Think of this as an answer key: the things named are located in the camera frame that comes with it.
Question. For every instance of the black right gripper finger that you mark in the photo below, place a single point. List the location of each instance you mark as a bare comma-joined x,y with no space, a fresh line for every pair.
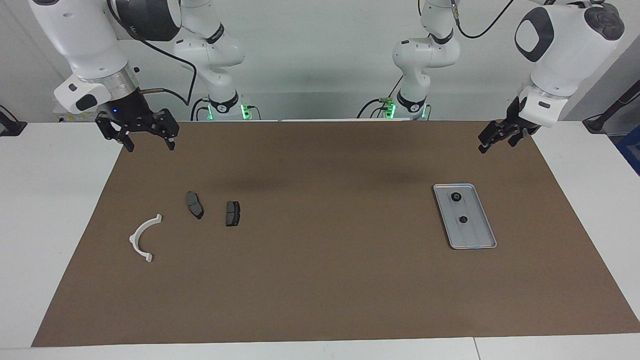
114,129
171,127

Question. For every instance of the blue crate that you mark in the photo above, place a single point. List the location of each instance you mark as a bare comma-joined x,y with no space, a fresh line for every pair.
631,152

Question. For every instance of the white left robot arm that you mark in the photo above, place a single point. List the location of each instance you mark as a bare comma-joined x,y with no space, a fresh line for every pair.
565,60

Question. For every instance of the white cardboard box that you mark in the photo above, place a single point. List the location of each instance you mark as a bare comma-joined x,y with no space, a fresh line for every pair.
75,117

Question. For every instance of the curved dark brake pad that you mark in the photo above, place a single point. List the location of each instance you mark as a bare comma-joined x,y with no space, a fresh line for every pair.
194,205

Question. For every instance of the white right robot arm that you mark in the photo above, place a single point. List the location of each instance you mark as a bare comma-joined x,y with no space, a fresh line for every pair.
85,45

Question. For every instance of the brown table mat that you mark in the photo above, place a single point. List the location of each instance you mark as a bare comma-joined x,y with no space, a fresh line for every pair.
325,280

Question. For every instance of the rectangular dark brake pad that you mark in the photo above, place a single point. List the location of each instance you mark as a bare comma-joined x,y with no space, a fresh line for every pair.
232,214

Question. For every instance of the small black bearing gear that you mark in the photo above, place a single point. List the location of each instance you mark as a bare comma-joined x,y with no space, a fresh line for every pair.
463,219

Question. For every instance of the silver metal tray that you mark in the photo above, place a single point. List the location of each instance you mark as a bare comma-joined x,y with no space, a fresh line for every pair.
475,235

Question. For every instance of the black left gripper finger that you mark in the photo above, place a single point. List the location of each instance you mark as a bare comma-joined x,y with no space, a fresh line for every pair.
492,135
522,134

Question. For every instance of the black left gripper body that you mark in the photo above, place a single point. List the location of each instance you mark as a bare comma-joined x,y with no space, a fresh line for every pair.
516,120

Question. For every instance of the black clamp mount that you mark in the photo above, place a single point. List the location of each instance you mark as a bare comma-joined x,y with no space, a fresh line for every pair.
10,126

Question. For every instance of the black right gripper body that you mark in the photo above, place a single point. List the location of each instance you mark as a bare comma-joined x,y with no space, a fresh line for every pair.
131,112

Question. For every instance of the white semicircular plastic bracket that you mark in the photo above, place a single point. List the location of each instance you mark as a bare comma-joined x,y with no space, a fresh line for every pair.
136,240

